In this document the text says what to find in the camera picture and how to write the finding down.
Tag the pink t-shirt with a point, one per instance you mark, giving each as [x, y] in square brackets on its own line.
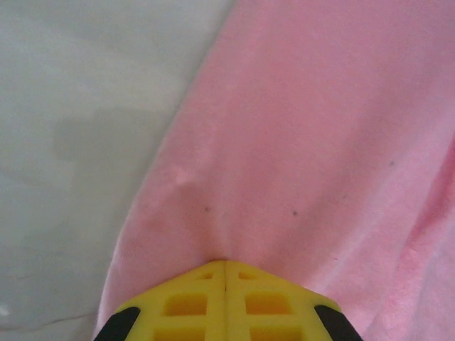
[302, 142]

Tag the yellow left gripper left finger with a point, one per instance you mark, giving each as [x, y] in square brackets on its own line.
[185, 309]

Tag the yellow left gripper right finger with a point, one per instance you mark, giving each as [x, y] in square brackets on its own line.
[270, 309]

